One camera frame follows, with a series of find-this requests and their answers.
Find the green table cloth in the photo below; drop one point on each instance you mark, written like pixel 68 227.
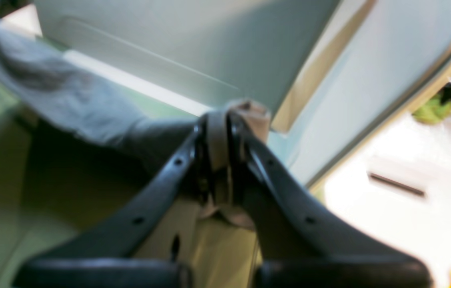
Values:
pixel 53 186

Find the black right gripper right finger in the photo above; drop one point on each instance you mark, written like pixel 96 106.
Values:
pixel 303 244

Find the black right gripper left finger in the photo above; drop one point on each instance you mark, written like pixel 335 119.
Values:
pixel 103 257

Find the grey t-shirt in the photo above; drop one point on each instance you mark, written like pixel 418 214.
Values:
pixel 85 105

